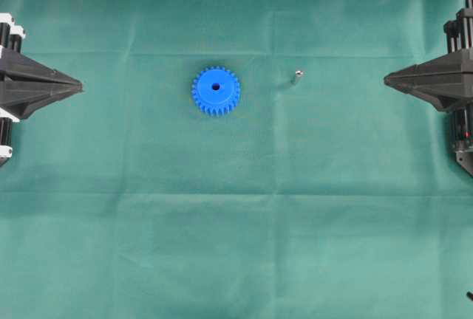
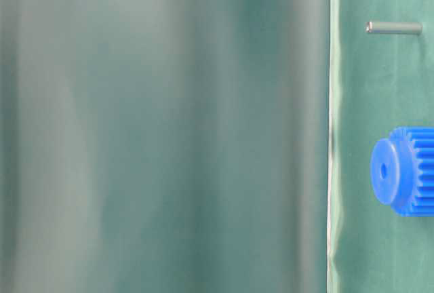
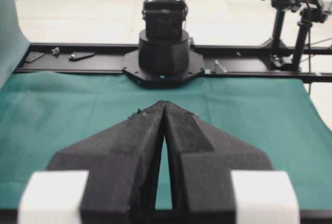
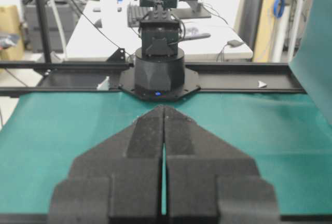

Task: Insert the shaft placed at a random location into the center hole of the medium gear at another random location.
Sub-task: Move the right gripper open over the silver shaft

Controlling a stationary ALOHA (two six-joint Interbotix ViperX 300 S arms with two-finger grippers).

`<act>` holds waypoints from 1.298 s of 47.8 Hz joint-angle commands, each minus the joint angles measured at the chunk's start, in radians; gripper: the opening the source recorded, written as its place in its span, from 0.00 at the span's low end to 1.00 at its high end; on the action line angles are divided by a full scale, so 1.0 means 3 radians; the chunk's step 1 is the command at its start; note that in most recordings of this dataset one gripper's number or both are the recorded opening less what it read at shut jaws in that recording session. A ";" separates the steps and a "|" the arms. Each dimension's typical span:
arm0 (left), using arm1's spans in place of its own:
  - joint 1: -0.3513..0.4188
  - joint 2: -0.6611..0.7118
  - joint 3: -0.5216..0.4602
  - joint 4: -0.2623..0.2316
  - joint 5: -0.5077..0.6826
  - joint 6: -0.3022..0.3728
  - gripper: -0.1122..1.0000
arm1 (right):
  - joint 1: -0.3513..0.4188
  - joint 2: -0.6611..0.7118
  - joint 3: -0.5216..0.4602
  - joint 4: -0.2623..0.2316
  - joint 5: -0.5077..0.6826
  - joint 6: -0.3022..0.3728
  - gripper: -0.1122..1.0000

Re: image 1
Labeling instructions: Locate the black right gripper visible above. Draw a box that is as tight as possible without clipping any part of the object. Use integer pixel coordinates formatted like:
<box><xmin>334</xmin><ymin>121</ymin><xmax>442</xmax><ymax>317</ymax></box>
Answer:
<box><xmin>384</xmin><ymin>8</ymin><xmax>472</xmax><ymax>176</ymax></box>

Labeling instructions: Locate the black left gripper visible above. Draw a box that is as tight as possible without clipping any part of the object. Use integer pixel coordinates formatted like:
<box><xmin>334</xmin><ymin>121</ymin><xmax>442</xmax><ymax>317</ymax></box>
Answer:
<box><xmin>1</xmin><ymin>13</ymin><xmax>82</xmax><ymax>166</ymax></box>

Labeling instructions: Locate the grey metal shaft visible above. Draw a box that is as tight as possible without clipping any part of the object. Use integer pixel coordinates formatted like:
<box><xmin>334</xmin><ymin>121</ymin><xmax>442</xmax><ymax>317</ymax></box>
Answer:
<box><xmin>291</xmin><ymin>70</ymin><xmax>304</xmax><ymax>85</ymax></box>

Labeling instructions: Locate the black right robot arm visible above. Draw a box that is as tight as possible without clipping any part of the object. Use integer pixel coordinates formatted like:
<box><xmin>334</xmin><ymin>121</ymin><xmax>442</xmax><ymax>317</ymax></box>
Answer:
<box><xmin>384</xmin><ymin>0</ymin><xmax>472</xmax><ymax>174</ymax></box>

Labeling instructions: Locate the blue plastic gear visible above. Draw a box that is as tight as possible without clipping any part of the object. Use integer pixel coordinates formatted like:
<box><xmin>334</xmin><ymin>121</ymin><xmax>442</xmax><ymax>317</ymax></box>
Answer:
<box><xmin>191</xmin><ymin>66</ymin><xmax>241</xmax><ymax>117</ymax></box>

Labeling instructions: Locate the green table cloth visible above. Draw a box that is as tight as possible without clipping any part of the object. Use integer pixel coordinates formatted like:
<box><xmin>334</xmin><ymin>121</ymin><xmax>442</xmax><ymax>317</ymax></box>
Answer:
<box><xmin>1</xmin><ymin>0</ymin><xmax>472</xmax><ymax>318</ymax></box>

